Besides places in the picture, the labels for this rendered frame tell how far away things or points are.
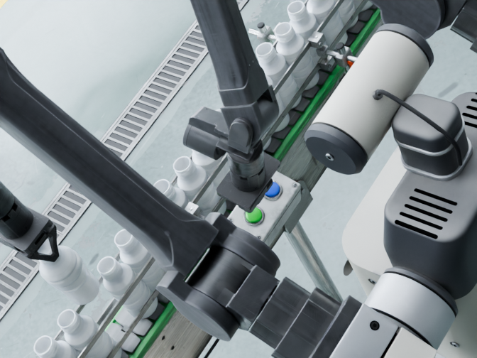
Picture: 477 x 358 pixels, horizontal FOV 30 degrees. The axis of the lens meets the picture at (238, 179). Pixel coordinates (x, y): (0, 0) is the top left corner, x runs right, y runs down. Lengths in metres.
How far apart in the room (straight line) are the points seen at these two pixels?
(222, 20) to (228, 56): 0.06
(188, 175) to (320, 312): 0.81
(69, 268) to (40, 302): 1.73
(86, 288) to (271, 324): 0.72
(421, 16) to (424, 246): 0.31
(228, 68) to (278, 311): 0.48
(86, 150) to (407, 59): 0.34
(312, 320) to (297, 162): 1.01
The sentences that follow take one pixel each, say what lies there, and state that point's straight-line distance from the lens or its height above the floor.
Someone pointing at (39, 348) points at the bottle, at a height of 1.15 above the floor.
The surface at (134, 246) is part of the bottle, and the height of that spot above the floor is 1.15.
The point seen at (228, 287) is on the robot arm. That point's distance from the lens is 0.94.
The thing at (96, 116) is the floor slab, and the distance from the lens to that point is 3.67.
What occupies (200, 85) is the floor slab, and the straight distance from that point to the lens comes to 3.53.
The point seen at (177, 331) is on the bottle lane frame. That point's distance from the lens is 1.77.
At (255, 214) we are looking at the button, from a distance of 1.61.
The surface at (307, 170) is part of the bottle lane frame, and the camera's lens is 1.94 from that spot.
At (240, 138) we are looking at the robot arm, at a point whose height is 1.42.
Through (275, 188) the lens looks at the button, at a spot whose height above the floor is 1.12.
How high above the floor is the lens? 2.37
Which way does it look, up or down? 49 degrees down
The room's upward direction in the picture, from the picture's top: 32 degrees counter-clockwise
